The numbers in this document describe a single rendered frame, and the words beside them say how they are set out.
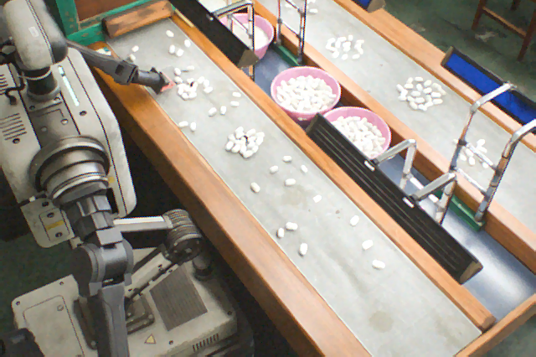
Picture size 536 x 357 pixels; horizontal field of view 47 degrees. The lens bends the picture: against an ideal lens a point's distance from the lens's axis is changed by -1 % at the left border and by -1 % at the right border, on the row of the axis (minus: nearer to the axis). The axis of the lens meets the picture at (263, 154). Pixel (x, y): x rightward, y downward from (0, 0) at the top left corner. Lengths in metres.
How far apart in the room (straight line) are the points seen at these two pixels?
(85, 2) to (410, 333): 1.73
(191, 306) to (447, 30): 2.64
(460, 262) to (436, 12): 2.88
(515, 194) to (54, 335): 1.59
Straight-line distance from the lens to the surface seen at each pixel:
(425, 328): 1.87
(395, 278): 1.93
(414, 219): 1.63
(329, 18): 2.81
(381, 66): 2.58
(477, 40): 4.11
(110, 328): 1.28
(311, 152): 2.16
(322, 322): 1.80
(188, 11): 2.27
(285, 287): 1.84
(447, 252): 1.59
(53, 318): 2.23
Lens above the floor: 2.36
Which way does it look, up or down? 48 degrees down
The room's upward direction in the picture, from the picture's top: straight up
